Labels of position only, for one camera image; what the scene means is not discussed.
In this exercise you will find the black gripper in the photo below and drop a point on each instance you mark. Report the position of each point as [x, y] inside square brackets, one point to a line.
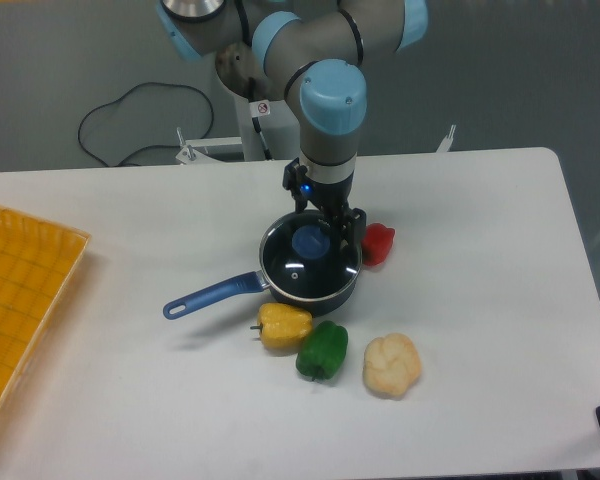
[327, 188]

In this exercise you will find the glass lid blue knob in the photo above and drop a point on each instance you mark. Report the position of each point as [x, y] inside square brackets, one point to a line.
[297, 260]

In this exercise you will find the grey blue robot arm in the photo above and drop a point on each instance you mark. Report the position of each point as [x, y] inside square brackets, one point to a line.
[315, 65]

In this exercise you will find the red bell pepper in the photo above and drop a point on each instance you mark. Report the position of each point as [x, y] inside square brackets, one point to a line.
[377, 244]

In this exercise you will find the yellow bell pepper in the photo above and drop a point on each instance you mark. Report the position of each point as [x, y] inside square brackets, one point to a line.
[281, 326]

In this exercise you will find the green bell pepper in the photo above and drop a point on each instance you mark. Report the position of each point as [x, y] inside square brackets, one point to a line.
[323, 351]

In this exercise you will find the yellow woven basket tray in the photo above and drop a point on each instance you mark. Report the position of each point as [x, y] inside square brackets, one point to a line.
[38, 257]

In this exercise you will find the blue saucepan with handle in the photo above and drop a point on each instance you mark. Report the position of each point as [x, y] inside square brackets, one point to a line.
[248, 283]

